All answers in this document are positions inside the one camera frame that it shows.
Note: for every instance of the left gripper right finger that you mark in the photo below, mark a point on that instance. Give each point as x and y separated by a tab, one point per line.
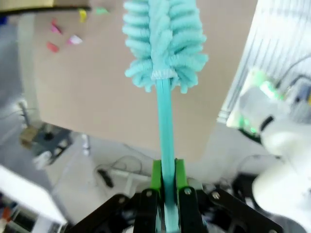
192	208

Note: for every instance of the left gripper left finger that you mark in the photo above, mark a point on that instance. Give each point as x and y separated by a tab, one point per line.
148	206

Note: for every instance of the teal chenille duster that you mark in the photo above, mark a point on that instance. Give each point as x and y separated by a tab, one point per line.
165	36

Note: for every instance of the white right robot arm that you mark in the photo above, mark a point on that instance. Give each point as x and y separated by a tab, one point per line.
279	145

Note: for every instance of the black metal wooden two-tier shelf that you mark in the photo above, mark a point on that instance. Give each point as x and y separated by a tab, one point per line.
24	3

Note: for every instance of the white cabinet top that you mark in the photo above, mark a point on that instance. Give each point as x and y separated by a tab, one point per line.
26	194

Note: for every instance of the white paper scrap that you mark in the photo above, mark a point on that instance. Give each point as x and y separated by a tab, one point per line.
74	40

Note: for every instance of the red paper scrap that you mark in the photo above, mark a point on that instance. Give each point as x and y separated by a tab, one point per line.
52	47

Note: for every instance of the green paper scrap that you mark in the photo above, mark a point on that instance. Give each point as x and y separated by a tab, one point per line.
100	10

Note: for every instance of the yellow paper scrap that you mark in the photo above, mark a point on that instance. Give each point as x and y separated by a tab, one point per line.
82	15

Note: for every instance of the white table leg frame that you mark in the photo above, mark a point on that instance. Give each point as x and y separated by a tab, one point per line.
131	178

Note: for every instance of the black floor base plate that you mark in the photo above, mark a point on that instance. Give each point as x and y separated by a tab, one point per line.
51	140

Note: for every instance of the white slatted rail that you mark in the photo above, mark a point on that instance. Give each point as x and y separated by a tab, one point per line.
262	36

